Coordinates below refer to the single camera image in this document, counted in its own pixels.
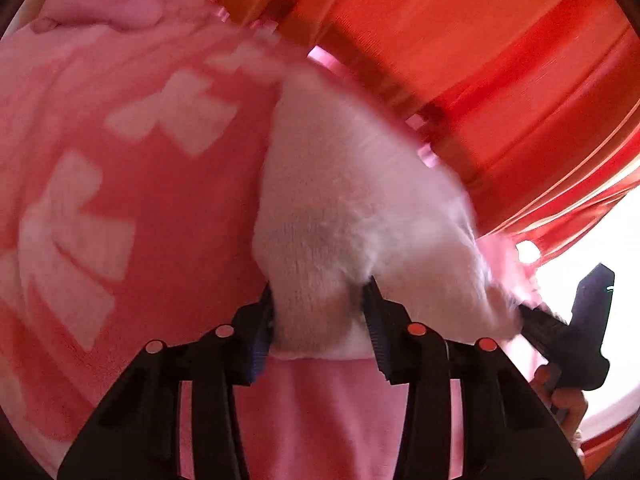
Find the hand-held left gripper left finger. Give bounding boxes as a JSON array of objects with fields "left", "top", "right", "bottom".
[{"left": 57, "top": 284, "right": 276, "bottom": 480}]

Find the person's right hand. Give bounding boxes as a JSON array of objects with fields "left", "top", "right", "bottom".
[{"left": 531, "top": 364, "right": 589, "bottom": 432}]

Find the pale pink heart-dotted sweater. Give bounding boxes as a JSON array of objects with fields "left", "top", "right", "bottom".
[{"left": 251, "top": 65, "right": 546, "bottom": 362}]

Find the pink fleece patterned blanket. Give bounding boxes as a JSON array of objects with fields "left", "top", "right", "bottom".
[{"left": 0, "top": 0, "right": 551, "bottom": 480}]

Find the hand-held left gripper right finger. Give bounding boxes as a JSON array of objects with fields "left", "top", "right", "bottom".
[{"left": 362, "top": 277, "right": 586, "bottom": 480}]

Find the orange curtain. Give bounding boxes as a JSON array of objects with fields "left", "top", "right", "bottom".
[{"left": 180, "top": 0, "right": 640, "bottom": 266}]

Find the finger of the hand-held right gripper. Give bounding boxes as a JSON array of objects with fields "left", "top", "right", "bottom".
[{"left": 519, "top": 304, "right": 572, "bottom": 357}]

